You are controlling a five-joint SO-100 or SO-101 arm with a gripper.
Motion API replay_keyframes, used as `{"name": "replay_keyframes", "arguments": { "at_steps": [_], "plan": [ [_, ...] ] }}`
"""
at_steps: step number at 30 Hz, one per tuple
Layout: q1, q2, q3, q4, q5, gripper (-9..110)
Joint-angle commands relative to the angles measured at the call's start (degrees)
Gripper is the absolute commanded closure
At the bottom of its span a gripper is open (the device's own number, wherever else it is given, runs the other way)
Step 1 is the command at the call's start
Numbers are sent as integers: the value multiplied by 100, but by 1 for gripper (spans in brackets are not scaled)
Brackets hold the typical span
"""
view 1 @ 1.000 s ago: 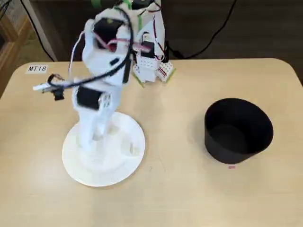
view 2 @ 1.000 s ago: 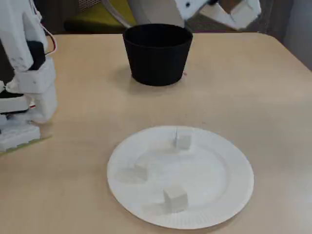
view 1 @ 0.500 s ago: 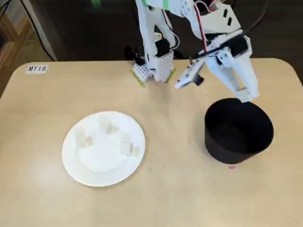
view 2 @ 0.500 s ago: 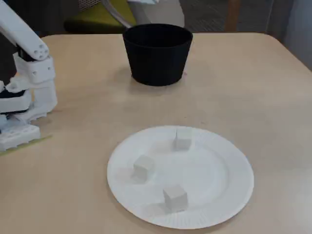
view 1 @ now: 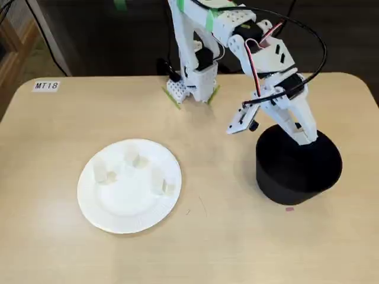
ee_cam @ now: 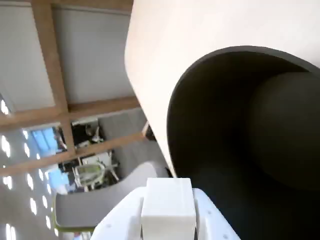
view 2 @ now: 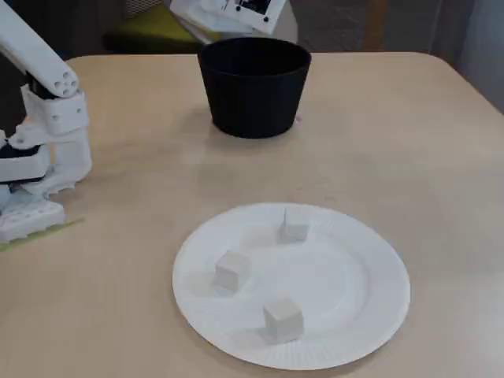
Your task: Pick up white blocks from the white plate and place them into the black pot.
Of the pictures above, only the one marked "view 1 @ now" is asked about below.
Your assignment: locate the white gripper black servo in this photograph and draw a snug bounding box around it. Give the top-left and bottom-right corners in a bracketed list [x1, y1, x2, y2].
[251, 69, 319, 146]

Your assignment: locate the black pot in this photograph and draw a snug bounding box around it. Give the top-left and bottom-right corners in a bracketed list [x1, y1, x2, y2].
[255, 124, 343, 206]

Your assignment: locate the white paper plate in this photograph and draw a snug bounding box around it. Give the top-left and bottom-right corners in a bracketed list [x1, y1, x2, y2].
[76, 138, 182, 235]

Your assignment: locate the green tape strip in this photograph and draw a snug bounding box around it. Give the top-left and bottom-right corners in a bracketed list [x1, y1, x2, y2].
[161, 85, 182, 111]
[207, 85, 221, 105]

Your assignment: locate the white MT18 label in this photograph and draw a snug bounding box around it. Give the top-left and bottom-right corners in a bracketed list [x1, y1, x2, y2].
[31, 80, 60, 93]

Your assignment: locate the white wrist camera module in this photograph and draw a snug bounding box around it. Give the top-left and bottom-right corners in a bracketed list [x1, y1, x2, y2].
[226, 100, 261, 135]

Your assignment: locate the thick black camera cable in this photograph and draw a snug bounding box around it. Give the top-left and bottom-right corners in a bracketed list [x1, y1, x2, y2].
[192, 0, 328, 107]

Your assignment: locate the black power cable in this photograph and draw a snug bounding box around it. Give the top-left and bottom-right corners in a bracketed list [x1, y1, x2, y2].
[218, 0, 297, 73]

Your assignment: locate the thin black cable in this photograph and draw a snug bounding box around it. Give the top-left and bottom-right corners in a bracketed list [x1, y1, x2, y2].
[25, 0, 69, 76]

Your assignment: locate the grey metal post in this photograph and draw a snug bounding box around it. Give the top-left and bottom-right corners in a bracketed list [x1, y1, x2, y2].
[31, 0, 73, 77]

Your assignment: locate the wooden furniture frame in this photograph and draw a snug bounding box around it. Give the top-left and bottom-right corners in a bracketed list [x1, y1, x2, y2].
[0, 16, 41, 119]

